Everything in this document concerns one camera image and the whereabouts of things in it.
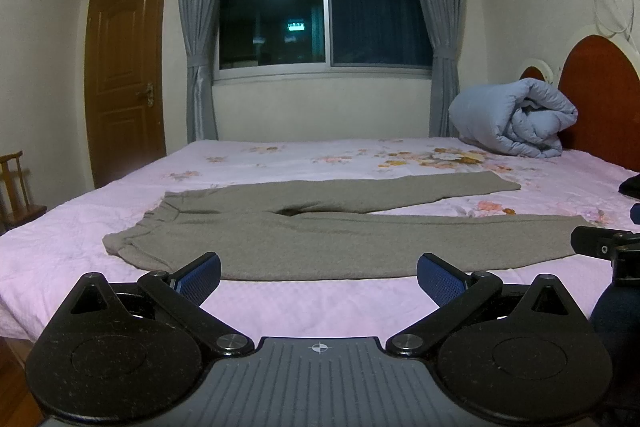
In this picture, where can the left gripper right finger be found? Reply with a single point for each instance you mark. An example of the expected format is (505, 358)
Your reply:
(511, 354)

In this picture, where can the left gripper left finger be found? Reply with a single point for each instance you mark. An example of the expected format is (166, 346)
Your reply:
(123, 353)

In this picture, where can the grey pants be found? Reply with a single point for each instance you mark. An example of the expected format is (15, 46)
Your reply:
(338, 230)

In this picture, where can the pink floral bed sheet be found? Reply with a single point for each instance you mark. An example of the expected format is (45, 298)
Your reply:
(42, 261)

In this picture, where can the black object on bed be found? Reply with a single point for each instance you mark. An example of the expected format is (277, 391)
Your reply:
(631, 187)

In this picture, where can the wooden chair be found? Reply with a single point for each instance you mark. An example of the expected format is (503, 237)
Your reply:
(21, 209)

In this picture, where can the blue rolled duvet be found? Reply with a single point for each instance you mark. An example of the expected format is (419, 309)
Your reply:
(521, 118)

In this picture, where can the red wooden headboard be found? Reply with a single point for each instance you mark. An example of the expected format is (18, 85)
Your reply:
(600, 76)

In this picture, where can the brown wooden door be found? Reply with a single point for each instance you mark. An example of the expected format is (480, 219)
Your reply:
(123, 86)

